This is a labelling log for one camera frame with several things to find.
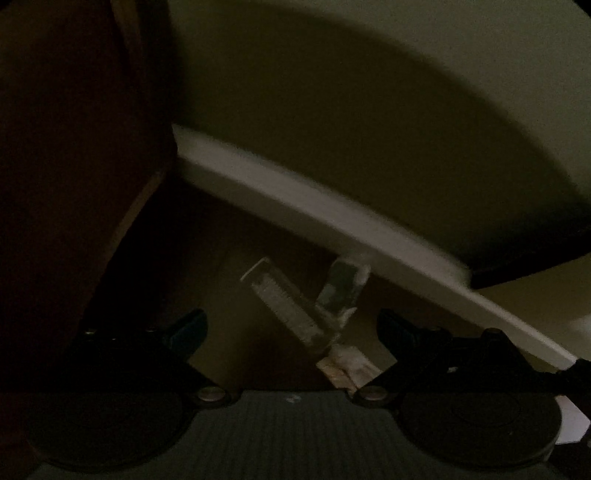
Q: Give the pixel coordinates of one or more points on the white baseboard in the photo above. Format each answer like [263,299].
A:
[351,230]

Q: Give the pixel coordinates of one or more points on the torn paper scrap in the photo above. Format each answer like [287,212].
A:
[351,367]

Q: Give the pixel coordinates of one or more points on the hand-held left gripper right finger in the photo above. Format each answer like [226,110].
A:
[397,328]

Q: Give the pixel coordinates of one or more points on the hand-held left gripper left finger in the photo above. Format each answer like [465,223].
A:
[187,330]

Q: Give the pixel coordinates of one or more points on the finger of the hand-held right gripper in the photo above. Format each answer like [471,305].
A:
[575,376]

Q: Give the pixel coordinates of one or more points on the clear plastic wrapper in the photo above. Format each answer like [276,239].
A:
[304,302]

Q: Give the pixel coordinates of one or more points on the white paper sheet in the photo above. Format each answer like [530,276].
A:
[572,420]

